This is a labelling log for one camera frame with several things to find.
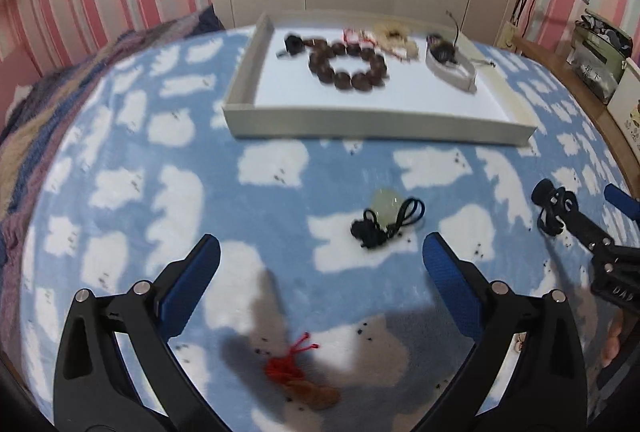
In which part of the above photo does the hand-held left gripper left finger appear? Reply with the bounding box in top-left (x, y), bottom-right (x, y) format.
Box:
top-left (52, 233), bottom-right (236, 432)

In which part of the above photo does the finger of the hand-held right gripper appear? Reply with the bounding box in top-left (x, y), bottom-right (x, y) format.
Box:
top-left (549, 191), bottom-right (617, 264)
top-left (603, 183), bottom-right (640, 219)

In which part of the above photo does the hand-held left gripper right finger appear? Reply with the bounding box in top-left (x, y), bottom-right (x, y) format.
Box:
top-left (415, 232), bottom-right (589, 432)

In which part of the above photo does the jade pendant with black cord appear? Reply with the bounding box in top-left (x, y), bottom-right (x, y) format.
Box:
top-left (349, 188), bottom-right (427, 251)

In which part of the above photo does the brown teardrop pendant with tassel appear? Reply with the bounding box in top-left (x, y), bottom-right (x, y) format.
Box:
top-left (263, 333), bottom-right (342, 412)

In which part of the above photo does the white shallow tray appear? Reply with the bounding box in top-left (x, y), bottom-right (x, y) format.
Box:
top-left (221, 12), bottom-right (539, 147)

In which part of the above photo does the brown wooden bead bracelet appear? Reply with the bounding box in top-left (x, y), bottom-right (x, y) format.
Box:
top-left (307, 37), bottom-right (390, 94)

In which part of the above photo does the cream flower scrunchie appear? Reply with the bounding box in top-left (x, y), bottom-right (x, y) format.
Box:
top-left (372, 23), bottom-right (421, 61)

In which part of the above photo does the black scrunchie with silver charm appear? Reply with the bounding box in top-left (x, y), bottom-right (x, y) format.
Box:
top-left (276, 33), bottom-right (307, 60)

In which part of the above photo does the person's right hand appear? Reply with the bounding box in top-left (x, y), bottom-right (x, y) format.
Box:
top-left (601, 311), bottom-right (627, 369)

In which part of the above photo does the white printed box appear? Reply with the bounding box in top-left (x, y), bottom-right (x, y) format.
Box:
top-left (607, 59), bottom-right (640, 154)

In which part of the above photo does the blue blanket with white bears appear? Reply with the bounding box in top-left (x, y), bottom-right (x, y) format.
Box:
top-left (0, 25), bottom-right (640, 432)

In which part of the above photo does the clear plastic bag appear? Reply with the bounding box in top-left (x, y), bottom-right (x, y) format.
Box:
top-left (567, 44), bottom-right (626, 106)

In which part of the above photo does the green grey bag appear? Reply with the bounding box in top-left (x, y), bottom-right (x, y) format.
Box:
top-left (569, 9), bottom-right (634, 64)

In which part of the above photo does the white oval holder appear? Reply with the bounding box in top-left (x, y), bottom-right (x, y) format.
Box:
top-left (424, 44), bottom-right (480, 94)

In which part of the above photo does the pink headboard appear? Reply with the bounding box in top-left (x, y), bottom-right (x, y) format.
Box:
top-left (0, 45), bottom-right (42, 134)

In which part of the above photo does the wall socket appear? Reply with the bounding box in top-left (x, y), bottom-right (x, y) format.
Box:
top-left (494, 23), bottom-right (519, 51)

